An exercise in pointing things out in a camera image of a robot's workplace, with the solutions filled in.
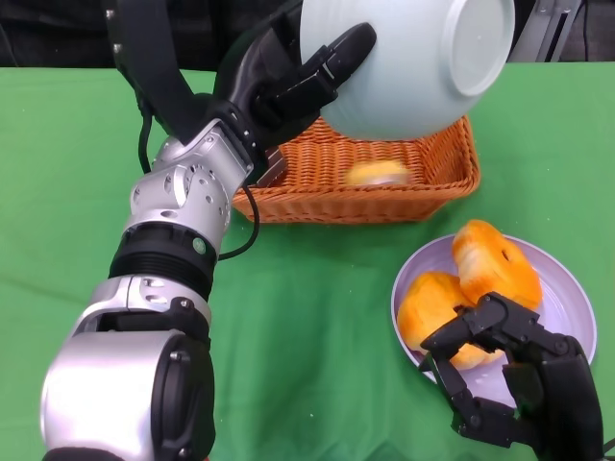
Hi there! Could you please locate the black backdrop cloth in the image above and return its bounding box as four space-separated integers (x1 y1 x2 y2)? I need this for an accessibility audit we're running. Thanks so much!
0 0 537 71

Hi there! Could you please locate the orange wicker basket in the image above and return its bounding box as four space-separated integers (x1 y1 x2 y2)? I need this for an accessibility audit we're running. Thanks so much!
232 114 481 225

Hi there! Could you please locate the grey metal frame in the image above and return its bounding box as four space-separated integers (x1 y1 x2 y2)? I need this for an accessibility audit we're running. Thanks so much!
508 0 585 63

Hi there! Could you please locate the black cable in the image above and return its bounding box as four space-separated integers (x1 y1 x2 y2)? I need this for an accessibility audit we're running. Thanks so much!
579 0 590 62
137 103 160 177
218 184 260 263

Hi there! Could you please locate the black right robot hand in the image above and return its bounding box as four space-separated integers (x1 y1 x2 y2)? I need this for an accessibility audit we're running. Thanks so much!
419 291 604 461

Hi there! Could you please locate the yellow cake slice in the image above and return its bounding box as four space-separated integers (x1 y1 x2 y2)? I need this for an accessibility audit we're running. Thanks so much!
345 160 412 187

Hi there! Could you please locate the green tablecloth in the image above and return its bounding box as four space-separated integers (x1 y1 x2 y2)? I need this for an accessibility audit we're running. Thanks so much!
0 64 615 461

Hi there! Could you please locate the orange donut bread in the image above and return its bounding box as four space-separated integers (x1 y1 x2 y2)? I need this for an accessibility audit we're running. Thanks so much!
397 272 505 370

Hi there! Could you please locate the lavender round plate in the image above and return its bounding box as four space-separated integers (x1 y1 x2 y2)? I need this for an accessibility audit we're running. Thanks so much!
391 234 598 402

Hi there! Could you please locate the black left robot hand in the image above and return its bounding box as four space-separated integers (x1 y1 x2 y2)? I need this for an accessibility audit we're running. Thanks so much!
213 9 379 148

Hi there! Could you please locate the plump orange croissant bread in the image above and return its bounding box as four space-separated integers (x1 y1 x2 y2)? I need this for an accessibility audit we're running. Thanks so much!
453 219 544 308

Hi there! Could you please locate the grey round bowl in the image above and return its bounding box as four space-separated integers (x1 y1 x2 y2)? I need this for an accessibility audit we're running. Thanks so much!
298 0 516 141

